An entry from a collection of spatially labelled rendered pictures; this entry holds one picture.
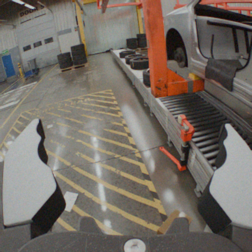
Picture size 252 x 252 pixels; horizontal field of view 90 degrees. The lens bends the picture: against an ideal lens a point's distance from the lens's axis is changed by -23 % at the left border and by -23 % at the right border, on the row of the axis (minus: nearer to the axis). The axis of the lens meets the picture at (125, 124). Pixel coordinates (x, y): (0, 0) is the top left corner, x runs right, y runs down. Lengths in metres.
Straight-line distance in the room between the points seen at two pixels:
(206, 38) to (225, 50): 0.34
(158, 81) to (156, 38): 0.48
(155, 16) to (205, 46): 0.74
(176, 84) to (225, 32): 1.03
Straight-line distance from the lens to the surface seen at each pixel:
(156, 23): 1.74
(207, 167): 1.26
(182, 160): 1.55
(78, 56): 7.60
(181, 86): 1.97
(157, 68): 1.78
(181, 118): 1.54
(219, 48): 2.25
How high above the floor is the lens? 1.29
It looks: 32 degrees down
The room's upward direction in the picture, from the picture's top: 9 degrees counter-clockwise
